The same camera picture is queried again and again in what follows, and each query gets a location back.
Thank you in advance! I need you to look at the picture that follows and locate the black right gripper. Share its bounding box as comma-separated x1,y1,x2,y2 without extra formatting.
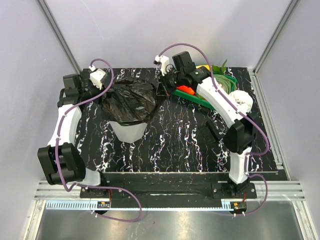
156,69,184,97

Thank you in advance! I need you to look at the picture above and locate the white faceted trash bin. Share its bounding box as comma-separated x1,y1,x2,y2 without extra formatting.
109,121,147,144

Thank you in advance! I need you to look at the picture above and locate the black trash bag roll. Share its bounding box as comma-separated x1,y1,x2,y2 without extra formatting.
199,120,222,144

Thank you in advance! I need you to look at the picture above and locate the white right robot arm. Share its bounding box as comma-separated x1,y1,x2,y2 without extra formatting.
154,51,256,198

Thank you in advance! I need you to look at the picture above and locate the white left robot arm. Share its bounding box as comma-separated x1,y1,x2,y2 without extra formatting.
37,67,109,198

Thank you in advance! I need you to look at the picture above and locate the orange carrot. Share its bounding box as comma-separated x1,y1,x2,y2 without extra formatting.
176,85,195,95

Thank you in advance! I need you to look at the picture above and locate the green plastic vegetable tray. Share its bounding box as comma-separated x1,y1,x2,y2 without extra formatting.
173,61,238,110

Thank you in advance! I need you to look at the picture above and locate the crumpled white paper ball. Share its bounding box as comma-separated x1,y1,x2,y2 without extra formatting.
229,89,254,113

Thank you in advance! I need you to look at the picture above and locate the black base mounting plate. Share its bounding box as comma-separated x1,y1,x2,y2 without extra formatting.
49,172,287,208

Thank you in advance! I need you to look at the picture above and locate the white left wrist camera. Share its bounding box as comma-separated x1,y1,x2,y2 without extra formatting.
89,65,107,90

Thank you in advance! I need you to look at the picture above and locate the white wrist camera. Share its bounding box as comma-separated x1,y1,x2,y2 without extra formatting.
89,65,107,90
153,55,174,76

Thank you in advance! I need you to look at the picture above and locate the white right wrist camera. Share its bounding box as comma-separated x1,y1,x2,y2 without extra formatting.
153,55,174,76

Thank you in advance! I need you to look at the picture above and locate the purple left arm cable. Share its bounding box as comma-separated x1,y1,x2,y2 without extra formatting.
55,58,143,223

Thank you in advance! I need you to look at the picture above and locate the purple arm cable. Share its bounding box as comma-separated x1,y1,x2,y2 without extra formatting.
55,58,143,223
158,42,270,216

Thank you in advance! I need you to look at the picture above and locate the aluminium rail with slots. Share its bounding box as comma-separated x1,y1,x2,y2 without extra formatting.
34,181,305,212

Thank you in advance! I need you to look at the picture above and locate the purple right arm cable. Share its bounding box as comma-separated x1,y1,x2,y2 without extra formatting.
158,42,270,216

